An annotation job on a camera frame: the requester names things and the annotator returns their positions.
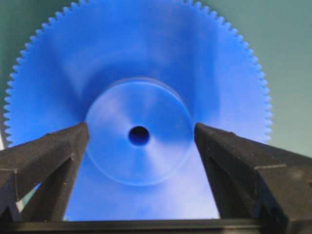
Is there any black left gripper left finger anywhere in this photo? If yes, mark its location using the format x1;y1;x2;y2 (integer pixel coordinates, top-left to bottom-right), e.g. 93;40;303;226
0;123;88;222

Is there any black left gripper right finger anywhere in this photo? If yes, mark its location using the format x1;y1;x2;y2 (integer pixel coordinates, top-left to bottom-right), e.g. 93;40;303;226
195;123;312;234

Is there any large blue plastic gear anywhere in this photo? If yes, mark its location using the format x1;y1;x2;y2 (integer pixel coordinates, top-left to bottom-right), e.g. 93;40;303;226
4;0;272;221

